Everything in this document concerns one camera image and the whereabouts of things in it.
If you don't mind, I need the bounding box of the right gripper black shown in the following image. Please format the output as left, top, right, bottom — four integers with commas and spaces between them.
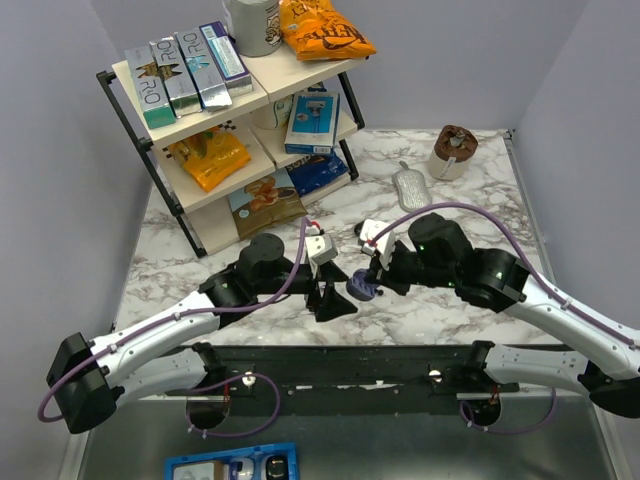
365, 240, 457, 297

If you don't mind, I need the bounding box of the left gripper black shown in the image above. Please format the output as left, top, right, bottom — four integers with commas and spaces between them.
254, 261, 358, 324

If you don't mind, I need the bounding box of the purple earbud charging case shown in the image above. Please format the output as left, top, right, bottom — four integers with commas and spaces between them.
346, 269, 379, 301

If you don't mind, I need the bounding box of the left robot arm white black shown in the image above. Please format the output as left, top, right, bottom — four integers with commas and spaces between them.
38, 231, 357, 434

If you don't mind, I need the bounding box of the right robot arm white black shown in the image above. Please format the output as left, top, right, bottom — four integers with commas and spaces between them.
354, 213, 639, 419

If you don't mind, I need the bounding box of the black earbud charging case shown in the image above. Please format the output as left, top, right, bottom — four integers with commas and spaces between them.
354, 220, 370, 241

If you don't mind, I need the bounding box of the silver glitter pouch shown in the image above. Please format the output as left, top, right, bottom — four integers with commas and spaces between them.
392, 161, 432, 212

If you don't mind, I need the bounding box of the brown blue snack bag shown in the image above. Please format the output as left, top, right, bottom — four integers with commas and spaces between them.
227, 169, 307, 240

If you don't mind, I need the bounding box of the dark blue chips bag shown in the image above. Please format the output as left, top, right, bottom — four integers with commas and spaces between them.
285, 153, 348, 197

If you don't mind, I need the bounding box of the brown white cup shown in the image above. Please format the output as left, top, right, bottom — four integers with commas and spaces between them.
427, 124, 478, 181

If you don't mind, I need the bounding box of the black and cream shelf rack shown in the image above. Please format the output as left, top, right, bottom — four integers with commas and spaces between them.
96, 46, 365, 258

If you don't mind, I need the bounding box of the blue razor box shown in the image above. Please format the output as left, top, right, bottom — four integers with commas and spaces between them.
284, 91, 340, 155

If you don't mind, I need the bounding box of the orange snack bag middle shelf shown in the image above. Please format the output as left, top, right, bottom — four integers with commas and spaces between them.
168, 127, 251, 192

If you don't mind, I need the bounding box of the white cup on shelf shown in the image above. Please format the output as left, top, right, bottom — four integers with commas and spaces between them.
251, 95, 294, 130

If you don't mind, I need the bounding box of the blue plastic tray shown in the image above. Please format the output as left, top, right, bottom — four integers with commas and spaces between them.
164, 443, 300, 480

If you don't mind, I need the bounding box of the purple white box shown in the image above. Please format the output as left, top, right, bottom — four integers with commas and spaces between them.
199, 21, 253, 98

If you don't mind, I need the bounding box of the silver blue toothpaste box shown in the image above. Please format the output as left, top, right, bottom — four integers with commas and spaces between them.
175, 28, 232, 112

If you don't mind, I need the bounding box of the silver toothpaste box middle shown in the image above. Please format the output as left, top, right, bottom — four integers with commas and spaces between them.
150, 36, 202, 118

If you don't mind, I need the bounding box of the teal silver toothpaste box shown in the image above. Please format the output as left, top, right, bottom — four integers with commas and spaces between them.
125, 46, 176, 129

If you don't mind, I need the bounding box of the orange chips bag top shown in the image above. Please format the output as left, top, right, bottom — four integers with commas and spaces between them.
279, 0, 377, 61

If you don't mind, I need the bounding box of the grey white mug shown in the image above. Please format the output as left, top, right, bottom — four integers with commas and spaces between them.
222, 0, 282, 58

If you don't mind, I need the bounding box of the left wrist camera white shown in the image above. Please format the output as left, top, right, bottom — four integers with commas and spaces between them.
305, 221, 339, 266

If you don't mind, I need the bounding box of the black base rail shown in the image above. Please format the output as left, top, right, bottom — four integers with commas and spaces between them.
102, 344, 521, 416

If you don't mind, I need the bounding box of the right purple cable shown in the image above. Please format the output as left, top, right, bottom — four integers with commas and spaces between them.
367, 202, 640, 437

